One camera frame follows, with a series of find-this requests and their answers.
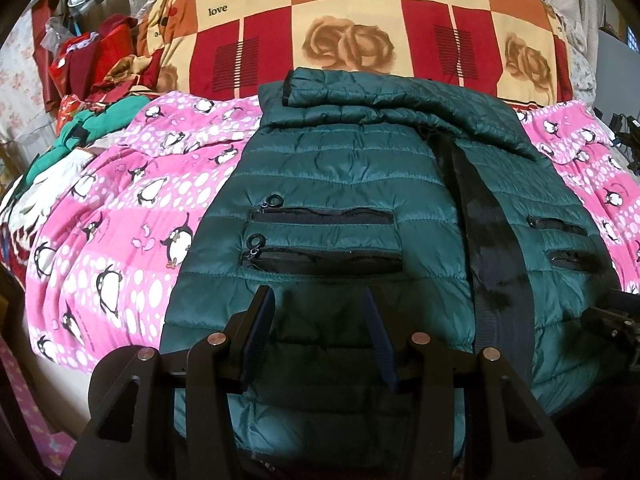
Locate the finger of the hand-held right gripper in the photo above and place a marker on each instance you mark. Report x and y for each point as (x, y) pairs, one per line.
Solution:
(617, 325)

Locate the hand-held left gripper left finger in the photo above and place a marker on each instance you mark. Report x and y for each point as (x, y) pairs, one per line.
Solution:
(262, 322)

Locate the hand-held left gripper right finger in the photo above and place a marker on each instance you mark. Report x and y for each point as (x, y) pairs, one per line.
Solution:
(382, 332)

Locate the green puffer jacket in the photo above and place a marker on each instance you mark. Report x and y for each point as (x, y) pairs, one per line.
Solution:
(350, 180)

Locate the pile of red clothes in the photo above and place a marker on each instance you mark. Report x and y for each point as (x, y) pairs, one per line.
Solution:
(100, 55)

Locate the pink penguin blanket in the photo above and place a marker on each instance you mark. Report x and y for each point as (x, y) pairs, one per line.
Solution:
(125, 220)

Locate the pink floral cloth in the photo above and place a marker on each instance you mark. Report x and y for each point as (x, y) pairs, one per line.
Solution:
(35, 410)

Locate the grey panel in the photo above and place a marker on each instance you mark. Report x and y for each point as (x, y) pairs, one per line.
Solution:
(617, 75)

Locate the white and red patterned blanket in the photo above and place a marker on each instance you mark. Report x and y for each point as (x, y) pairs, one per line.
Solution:
(35, 195)

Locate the green cloth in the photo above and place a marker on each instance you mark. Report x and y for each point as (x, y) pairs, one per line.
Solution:
(75, 135)

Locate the rose print red cloth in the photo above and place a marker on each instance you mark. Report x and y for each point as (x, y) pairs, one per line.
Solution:
(145, 70)

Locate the window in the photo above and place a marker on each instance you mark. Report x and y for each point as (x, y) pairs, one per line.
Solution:
(633, 36)

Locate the rose print checked quilt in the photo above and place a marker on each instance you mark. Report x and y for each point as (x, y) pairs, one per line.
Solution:
(350, 20)

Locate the floral pink curtain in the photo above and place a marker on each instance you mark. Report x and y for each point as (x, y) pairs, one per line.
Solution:
(22, 70)

